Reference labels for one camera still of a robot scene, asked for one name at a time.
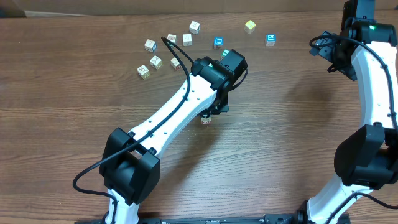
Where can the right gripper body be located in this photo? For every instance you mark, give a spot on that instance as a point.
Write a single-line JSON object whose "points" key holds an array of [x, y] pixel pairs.
{"points": [[337, 65]]}

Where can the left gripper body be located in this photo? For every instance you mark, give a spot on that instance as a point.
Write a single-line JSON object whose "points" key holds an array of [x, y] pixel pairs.
{"points": [[216, 109]]}

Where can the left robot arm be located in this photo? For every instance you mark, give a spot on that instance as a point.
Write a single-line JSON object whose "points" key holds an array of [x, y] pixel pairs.
{"points": [[132, 167]]}

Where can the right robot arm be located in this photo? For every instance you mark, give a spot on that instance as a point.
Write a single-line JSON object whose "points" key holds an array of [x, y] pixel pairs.
{"points": [[365, 51]]}

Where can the green L block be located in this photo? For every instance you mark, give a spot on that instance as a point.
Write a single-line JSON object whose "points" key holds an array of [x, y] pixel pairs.
{"points": [[224, 54]]}

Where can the wooden block red side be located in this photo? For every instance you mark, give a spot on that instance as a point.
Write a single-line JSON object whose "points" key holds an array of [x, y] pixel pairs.
{"points": [[175, 64]]}

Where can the plain wooden block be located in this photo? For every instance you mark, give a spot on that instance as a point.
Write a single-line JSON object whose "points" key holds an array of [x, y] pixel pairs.
{"points": [[187, 40]]}

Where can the wooden block top blue side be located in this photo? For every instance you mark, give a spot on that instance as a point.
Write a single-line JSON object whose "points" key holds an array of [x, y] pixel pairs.
{"points": [[194, 27]]}

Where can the blue P block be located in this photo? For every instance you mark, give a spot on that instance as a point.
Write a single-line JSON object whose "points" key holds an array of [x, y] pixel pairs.
{"points": [[270, 40]]}

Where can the block with green B side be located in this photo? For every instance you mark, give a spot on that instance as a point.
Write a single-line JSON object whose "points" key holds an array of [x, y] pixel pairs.
{"points": [[172, 38]]}

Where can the wooden block car picture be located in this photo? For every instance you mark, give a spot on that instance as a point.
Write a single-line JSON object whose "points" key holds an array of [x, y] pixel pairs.
{"points": [[150, 45]]}

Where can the wooden block yellow S side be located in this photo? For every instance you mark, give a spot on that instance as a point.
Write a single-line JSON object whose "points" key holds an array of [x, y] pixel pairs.
{"points": [[143, 71]]}

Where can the cardboard backdrop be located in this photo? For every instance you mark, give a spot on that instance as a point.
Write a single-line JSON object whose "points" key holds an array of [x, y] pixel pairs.
{"points": [[52, 8]]}

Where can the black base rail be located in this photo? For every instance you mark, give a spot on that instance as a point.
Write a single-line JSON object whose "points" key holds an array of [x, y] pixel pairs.
{"points": [[267, 219]]}

